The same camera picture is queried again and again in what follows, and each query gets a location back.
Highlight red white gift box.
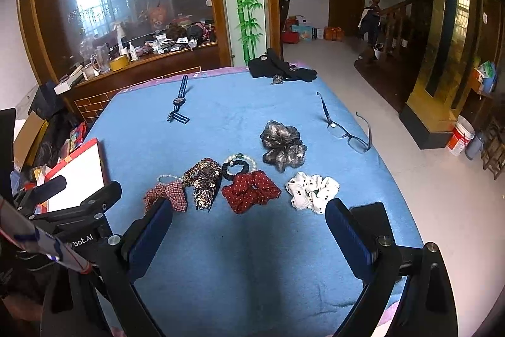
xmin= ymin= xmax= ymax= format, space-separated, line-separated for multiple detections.
xmin=35 ymin=138 xmax=107 ymax=215

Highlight black hair tie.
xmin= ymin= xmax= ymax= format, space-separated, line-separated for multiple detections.
xmin=220 ymin=158 xmax=251 ymax=182

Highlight white spray bottle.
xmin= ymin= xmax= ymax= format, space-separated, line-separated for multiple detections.
xmin=115 ymin=22 xmax=128 ymax=56

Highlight black frame eyeglasses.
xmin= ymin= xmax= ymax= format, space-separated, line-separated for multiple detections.
xmin=317 ymin=92 xmax=372 ymax=154

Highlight blue striped strap watch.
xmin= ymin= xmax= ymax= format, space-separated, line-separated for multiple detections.
xmin=167 ymin=75 xmax=190 ymax=124

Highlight black clothing pile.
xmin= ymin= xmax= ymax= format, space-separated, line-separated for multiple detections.
xmin=248 ymin=48 xmax=318 ymax=83

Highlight pale green bead bracelet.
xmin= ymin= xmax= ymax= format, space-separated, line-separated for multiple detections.
xmin=156 ymin=173 xmax=185 ymax=185

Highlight wooden cabinet counter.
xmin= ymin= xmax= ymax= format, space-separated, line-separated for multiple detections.
xmin=62 ymin=42 xmax=225 ymax=121

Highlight red plaid scrunchie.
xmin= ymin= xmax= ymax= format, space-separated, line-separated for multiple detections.
xmin=144 ymin=180 xmax=187 ymax=214

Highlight rhinestone hair claw clip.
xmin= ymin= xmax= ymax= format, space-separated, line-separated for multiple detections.
xmin=192 ymin=167 xmax=222 ymax=211

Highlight blue bed cover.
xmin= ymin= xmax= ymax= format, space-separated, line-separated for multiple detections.
xmin=89 ymin=72 xmax=422 ymax=336

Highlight white pearl bracelet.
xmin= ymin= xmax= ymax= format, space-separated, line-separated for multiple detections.
xmin=223 ymin=152 xmax=258 ymax=173

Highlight white plastic bucket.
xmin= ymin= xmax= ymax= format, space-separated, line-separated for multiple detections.
xmin=447 ymin=116 xmax=475 ymax=157

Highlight white dotted scrunchie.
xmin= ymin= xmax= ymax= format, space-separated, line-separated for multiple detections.
xmin=285 ymin=172 xmax=340 ymax=215

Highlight red polka dot scrunchie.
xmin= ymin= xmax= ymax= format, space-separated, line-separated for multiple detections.
xmin=221 ymin=170 xmax=282 ymax=215

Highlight grey organza scrunchie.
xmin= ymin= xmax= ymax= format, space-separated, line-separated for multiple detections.
xmin=260 ymin=121 xmax=307 ymax=173

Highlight leopard print scrunchie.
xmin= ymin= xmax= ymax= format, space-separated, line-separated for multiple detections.
xmin=182 ymin=157 xmax=222 ymax=189

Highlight cardboard box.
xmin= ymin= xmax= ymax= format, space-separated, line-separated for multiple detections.
xmin=14 ymin=111 xmax=49 ymax=172

